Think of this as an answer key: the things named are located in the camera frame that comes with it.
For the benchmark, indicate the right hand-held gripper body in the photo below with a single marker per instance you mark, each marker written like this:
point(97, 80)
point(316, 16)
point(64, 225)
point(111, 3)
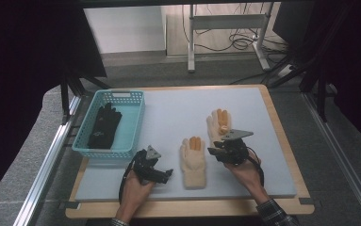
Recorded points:
point(236, 150)

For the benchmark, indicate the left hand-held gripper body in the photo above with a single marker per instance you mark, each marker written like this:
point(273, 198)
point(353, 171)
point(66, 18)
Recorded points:
point(145, 166)

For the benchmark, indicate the cream glove with bear ornament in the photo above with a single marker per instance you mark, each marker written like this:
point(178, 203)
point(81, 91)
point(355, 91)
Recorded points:
point(216, 124)

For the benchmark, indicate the cream glove with orange fingers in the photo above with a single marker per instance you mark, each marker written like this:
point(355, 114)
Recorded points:
point(193, 166)

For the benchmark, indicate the turquoise plastic basket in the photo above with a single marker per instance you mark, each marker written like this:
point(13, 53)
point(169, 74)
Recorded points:
point(131, 125)

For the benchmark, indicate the black glove with small emblem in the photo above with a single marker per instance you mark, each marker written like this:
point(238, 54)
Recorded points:
point(103, 128)

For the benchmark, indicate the person's right hand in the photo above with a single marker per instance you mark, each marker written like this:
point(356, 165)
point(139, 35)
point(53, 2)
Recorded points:
point(247, 175)

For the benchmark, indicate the grey foam mat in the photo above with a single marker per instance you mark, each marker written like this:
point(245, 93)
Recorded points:
point(168, 119)

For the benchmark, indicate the silver wristwatch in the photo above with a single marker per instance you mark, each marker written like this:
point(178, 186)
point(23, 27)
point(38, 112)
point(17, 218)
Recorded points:
point(118, 222)

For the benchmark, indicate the white power strip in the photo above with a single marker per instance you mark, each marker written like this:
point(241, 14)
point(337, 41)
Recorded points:
point(284, 71)

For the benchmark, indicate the black metal stand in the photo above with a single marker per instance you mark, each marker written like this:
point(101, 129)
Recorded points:
point(321, 81)
point(73, 84)

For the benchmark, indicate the white panel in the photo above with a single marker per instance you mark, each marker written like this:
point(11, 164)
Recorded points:
point(124, 29)

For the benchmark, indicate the dark curtain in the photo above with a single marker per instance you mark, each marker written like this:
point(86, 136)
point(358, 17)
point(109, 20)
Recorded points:
point(14, 62)
point(360, 62)

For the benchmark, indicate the aluminium rail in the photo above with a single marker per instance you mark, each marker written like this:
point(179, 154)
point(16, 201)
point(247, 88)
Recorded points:
point(341, 157)
point(47, 163)

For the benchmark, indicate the white metal desk frame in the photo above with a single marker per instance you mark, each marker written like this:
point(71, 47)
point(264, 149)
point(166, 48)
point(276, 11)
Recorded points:
point(228, 22)

